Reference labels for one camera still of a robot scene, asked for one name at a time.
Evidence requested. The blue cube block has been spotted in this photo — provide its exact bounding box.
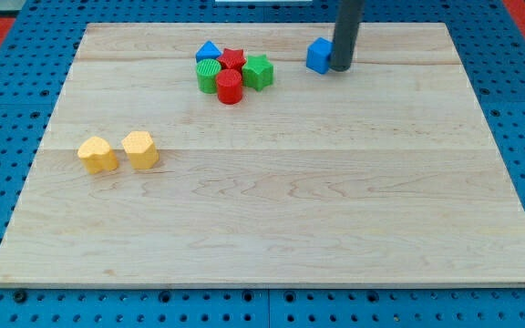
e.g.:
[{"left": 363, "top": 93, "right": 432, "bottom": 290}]
[{"left": 305, "top": 37, "right": 333, "bottom": 75}]

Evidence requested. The green star block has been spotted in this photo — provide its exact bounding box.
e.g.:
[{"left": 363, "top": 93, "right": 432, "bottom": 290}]
[{"left": 242, "top": 55, "right": 273, "bottom": 91}]

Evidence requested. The red star block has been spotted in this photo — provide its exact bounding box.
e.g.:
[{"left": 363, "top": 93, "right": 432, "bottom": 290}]
[{"left": 216, "top": 48, "right": 246, "bottom": 73}]

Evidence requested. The red cylinder block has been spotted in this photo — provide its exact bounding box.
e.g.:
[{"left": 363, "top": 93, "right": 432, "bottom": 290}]
[{"left": 215, "top": 69, "right": 242, "bottom": 105}]

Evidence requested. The green cylinder block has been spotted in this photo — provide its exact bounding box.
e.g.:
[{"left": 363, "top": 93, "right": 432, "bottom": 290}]
[{"left": 196, "top": 58, "right": 221, "bottom": 94}]

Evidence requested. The light wooden board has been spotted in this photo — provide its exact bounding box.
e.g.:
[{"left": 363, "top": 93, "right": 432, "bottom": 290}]
[{"left": 0, "top": 23, "right": 525, "bottom": 289}]

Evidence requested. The yellow hexagon block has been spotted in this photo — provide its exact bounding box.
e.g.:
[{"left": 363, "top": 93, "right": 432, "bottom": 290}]
[{"left": 121, "top": 131, "right": 160, "bottom": 169}]

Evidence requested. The blue triangle block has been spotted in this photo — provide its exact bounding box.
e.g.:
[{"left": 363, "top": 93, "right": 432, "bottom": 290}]
[{"left": 195, "top": 40, "right": 222, "bottom": 63}]

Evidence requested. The yellow heart block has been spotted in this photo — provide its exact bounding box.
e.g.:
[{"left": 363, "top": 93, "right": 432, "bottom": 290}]
[{"left": 77, "top": 136, "right": 118, "bottom": 174}]

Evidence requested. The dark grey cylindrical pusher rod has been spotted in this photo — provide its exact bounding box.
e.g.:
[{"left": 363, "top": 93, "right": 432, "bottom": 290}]
[{"left": 330, "top": 0, "right": 365, "bottom": 72}]

